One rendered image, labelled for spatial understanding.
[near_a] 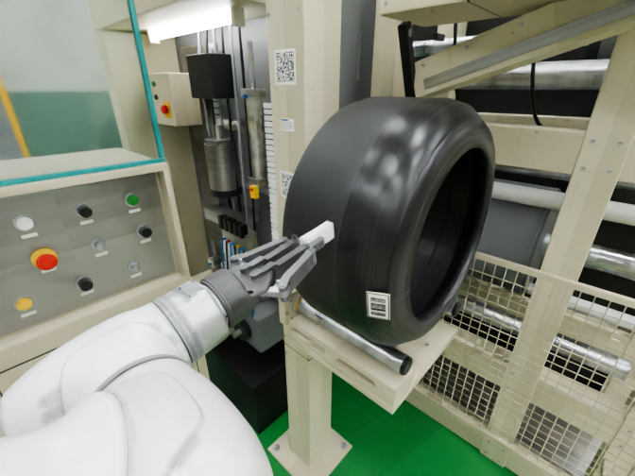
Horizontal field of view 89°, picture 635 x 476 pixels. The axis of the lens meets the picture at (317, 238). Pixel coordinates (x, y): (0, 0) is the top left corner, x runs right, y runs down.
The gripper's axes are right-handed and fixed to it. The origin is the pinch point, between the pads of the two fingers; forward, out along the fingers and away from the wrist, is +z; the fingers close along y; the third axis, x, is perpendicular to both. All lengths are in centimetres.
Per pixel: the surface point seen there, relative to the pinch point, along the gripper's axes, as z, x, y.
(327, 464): 9, 125, 21
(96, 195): -16, 1, 66
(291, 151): 23.2, -4.2, 30.3
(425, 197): 14.5, -4.2, -11.7
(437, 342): 32, 49, -10
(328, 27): 35, -30, 25
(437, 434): 54, 134, -7
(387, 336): 6.8, 23.4, -9.6
